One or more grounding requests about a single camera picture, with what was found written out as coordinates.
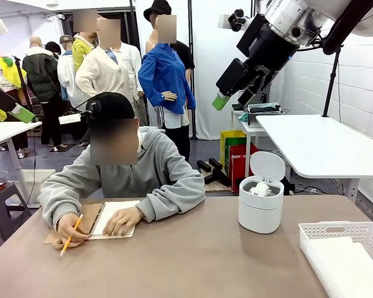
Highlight white table with slanted leg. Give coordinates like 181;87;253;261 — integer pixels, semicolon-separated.
0;120;43;209

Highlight person in grey hoodie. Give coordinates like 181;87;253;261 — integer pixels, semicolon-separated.
37;91;206;231

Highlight person's left forearm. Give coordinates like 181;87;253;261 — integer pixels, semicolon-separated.
136;183;206;223

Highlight mannequin in blue shirt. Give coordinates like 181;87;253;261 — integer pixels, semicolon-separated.
137;14;197;162

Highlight crumpled white paper wad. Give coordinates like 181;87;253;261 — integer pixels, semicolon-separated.
248;181;277;197

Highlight person's right hand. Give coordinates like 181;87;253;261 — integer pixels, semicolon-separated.
56;212;93;251

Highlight wooden board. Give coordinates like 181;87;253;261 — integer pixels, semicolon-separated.
203;182;234;193

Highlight mannequin in dark green vest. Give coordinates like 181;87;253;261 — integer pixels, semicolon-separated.
21;36;67;150

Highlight white perforated plastic basket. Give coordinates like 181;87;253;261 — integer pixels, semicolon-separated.
298;220;373;298

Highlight person's left hand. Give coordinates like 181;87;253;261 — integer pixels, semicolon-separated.
102;206;145;237

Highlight grey plastic stool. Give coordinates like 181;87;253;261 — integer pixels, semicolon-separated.
0;181;32;242

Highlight small white side table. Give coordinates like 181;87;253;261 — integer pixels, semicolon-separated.
231;107;267;148

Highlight black backdrop pole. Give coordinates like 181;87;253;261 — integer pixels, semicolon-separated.
187;0;197;140

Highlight mannequin in yellow white jacket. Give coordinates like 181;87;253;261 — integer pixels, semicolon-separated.
0;38;29;158

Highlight mannequin in white shirt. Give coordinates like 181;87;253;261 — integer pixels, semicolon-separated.
56;34;91;147

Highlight yellow pencil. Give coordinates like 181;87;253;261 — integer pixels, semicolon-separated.
58;213;84;260

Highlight spiral notebook with brown cover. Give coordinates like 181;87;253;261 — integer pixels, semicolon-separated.
43;200;141;246

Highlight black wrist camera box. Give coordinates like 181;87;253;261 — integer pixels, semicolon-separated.
236;13;267;57

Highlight black baseball cap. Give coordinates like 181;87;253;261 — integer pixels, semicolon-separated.
86;91;136;120

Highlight yellow and green bag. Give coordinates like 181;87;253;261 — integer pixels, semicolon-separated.
219;130;248;175

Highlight white lidded trash bin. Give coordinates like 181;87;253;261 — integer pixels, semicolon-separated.
237;151;286;235

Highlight white storage bin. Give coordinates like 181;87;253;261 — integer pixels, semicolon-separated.
11;169;57;206

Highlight person's right forearm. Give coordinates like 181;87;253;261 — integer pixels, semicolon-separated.
37;172;85;230

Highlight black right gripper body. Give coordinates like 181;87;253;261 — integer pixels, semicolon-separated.
244;23;301;94

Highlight white paper stack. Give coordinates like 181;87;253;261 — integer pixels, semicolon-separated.
310;237;373;298

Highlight mannequin in yellow shirt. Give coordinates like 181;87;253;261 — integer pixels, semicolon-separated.
71;9;99;74

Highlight black bucket hat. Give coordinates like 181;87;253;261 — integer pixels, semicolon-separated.
143;0;173;23

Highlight white head-mounted camera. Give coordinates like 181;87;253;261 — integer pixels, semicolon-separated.
58;99;103;125

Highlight black corrugated cable hose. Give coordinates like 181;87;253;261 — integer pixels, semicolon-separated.
322;0;373;56

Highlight red bag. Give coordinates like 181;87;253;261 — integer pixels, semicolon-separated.
228;143;259;192

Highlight black tripod stand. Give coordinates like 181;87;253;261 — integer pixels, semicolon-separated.
12;55;35;116

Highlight black stand pole on table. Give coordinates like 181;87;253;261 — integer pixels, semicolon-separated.
321;46;343;118

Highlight grey tray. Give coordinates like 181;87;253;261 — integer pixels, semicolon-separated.
246;102;282;127

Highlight mannequin in black t-shirt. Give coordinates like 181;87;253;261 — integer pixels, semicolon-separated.
173;40;196;94

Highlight black camera on wall mount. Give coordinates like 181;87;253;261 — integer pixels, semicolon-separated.
218;9;253;33

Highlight mannequin in cream jacket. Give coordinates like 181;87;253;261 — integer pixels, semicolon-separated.
75;18;144;127

